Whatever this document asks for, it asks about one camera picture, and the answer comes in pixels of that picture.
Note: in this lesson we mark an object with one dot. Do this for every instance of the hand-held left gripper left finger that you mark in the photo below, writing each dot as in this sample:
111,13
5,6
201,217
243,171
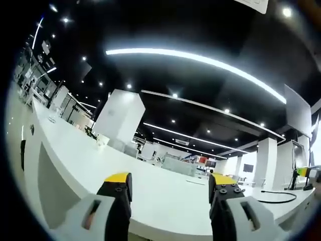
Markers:
118,190

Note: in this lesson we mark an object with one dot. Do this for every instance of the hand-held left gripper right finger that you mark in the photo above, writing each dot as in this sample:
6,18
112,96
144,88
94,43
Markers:
225,195

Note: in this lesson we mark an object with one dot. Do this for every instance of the white desk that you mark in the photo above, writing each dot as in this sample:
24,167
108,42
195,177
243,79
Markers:
163,190

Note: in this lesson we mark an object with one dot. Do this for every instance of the black stand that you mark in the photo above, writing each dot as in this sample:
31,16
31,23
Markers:
294,179

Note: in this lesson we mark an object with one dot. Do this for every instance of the narrow white pillar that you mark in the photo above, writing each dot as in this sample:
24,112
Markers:
267,160

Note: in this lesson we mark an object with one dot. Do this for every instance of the clear plastic box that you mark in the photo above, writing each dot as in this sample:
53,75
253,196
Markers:
179,168

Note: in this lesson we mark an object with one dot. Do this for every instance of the hanging grey panel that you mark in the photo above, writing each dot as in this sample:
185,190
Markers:
298,110

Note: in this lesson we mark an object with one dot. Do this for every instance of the small black device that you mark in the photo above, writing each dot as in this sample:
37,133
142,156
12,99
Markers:
90,133

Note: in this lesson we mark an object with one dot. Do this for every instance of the wide white pillar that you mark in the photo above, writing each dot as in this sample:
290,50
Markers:
118,120

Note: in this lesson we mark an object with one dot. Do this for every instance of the long ceiling light strip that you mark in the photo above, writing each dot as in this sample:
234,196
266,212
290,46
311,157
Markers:
200,59

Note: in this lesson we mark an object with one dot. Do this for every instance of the wall screen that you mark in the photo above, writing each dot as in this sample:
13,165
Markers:
248,167

